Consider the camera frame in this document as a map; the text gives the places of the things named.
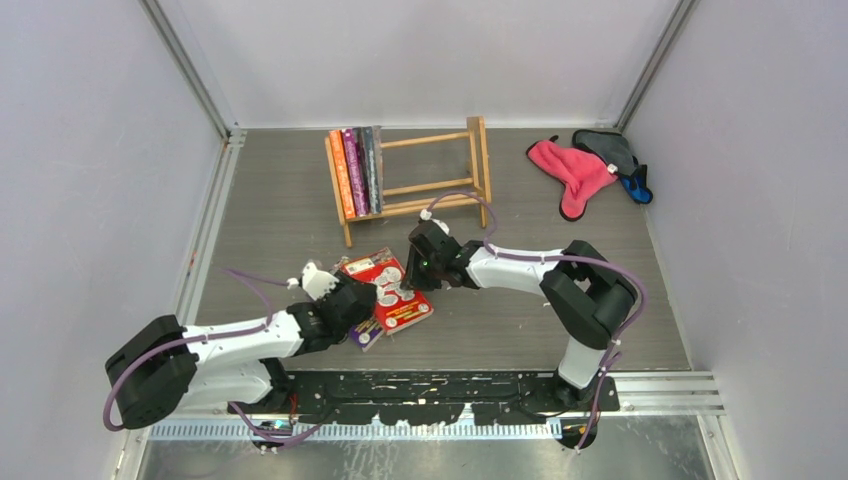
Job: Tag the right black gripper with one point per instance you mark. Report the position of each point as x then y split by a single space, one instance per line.
412 280

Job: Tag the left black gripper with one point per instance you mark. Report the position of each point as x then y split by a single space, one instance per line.
344 280

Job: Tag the purple book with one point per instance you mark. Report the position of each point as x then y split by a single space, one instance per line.
366 333
355 174

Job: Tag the red cartoon book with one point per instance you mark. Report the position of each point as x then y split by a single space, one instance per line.
397 307

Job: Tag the floral Alcott book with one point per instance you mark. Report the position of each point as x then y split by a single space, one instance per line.
370 142

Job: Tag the orange treehouse book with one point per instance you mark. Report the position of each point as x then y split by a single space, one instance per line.
339 159

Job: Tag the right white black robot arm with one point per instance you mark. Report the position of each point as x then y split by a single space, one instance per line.
592 298

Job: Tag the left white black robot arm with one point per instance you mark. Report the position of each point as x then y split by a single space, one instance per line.
167 366

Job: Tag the wooden book rack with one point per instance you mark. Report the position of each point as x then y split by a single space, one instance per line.
407 189

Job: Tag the pink cloth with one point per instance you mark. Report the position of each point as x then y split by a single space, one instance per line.
581 173

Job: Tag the grey cloth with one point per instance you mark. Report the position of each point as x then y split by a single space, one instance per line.
612 148

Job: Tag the blue cloth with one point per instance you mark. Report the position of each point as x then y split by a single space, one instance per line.
636 187

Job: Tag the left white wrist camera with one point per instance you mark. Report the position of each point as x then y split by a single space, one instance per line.
316 282

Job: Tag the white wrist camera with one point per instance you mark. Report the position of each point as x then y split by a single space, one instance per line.
316 282
427 215

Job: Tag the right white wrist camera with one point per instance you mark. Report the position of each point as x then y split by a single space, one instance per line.
427 215

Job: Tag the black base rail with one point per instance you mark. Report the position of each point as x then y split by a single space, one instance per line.
420 398

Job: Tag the slotted cable duct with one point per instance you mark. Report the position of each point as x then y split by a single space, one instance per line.
463 429

